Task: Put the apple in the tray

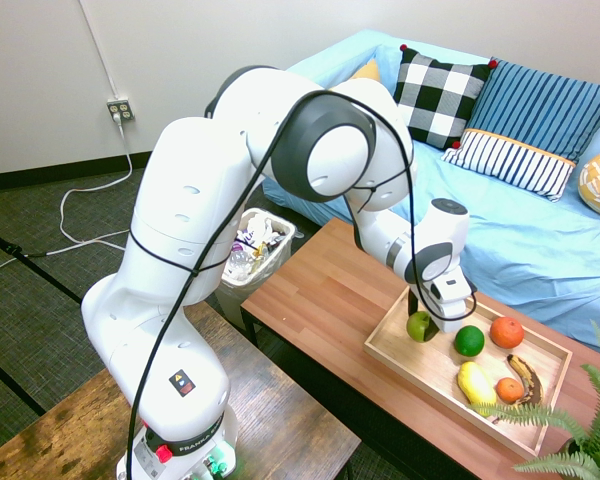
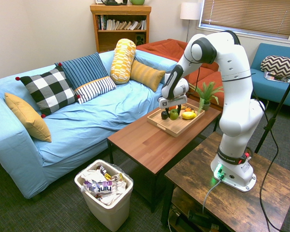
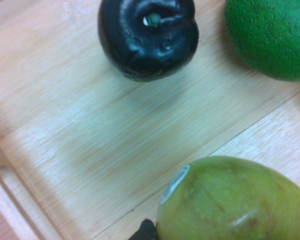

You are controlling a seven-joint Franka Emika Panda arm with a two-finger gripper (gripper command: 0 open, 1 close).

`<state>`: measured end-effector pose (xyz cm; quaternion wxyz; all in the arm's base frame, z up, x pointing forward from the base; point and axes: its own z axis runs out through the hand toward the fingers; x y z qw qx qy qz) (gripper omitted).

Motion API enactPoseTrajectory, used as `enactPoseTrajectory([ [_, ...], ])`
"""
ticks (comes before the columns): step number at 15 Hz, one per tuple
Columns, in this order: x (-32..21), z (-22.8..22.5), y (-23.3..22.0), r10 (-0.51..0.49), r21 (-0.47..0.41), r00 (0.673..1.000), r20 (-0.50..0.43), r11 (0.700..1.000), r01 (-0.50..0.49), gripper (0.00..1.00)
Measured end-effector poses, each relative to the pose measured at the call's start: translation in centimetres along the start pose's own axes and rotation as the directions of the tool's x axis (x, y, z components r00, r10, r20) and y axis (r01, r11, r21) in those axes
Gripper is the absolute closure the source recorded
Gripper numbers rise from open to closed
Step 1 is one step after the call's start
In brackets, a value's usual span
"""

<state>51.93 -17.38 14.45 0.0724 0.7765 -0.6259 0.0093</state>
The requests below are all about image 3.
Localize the black plum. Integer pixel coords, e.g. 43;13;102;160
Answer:
97;0;200;83

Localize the green lime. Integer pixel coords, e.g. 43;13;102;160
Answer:
223;0;300;84

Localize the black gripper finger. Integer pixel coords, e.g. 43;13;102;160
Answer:
131;218;158;240

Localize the green apple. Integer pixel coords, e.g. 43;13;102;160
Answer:
155;155;300;240

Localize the light wooden tray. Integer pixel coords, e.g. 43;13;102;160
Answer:
0;0;300;240

